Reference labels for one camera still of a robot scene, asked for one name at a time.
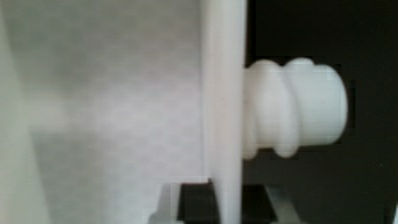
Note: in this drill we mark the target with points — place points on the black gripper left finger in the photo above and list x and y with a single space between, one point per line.
198 209

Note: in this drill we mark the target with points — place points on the white cabinet body box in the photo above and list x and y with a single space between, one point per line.
139 109

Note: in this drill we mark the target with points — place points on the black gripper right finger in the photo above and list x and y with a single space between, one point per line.
256 208

